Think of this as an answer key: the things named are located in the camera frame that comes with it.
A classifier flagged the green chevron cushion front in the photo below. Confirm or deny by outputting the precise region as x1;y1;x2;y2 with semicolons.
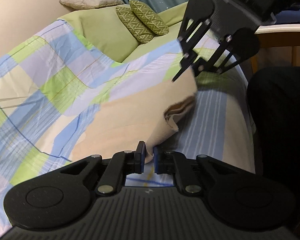
116;6;154;44

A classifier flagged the green chevron cushion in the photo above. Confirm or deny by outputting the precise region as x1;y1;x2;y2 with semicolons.
129;0;169;35
116;6;154;44

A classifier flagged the grey quilted pillow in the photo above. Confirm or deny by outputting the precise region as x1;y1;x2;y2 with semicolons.
59;0;124;10

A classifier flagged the beige garment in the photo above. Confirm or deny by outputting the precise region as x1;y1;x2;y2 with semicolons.
70;69;197;162

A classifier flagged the white wooden shelf board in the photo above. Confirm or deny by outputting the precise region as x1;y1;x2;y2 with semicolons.
256;23;300;34

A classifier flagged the plaid blue green sheet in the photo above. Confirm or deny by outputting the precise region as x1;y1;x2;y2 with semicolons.
0;20;254;236

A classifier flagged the green chevron cushion back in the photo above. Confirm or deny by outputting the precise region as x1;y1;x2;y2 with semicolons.
129;0;169;35

